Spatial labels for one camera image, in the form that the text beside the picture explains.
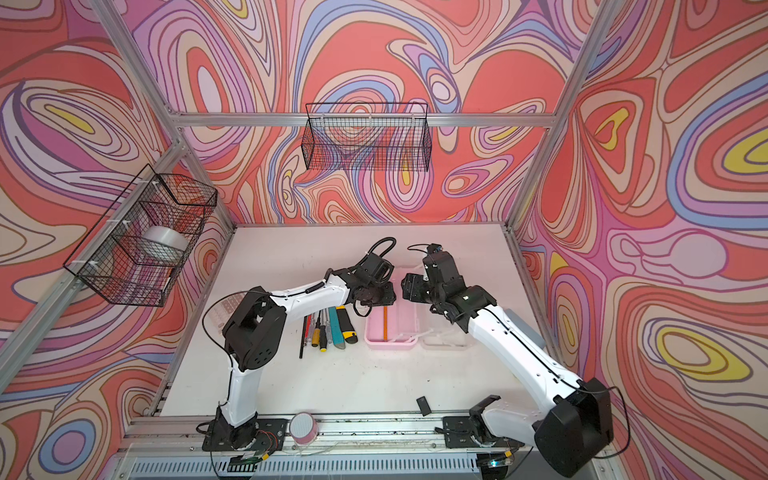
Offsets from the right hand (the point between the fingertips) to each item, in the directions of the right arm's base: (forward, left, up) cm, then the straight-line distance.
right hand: (415, 289), depth 80 cm
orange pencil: (-4, +8, -18) cm, 20 cm away
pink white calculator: (+2, +62, -15) cm, 64 cm away
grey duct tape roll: (+5, +61, +16) cm, 63 cm away
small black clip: (-25, -1, -18) cm, 31 cm away
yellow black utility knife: (-3, +20, -17) cm, 27 cm away
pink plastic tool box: (-4, +3, -11) cm, 12 cm away
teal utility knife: (-3, +24, -17) cm, 29 cm away
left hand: (+5, +4, -12) cm, 14 cm away
